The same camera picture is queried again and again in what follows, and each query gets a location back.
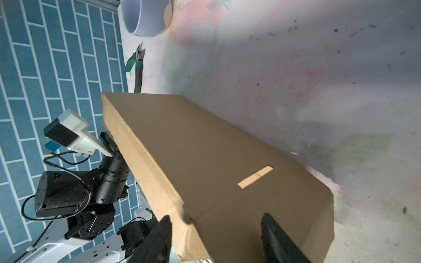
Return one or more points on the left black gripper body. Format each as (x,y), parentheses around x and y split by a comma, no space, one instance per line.
(110,184)

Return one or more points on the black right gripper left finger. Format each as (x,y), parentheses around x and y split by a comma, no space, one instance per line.
(156,248)

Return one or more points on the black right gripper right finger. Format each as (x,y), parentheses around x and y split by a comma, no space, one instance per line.
(277,245)

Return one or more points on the brown cardboard box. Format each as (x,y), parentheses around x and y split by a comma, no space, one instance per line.
(215,181)

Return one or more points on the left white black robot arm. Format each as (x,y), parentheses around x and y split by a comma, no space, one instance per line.
(78,206)

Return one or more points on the lavender ceramic cup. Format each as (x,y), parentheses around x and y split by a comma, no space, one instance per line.
(147,18)

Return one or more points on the green handled pliers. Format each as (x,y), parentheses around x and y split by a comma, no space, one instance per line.
(137,61)

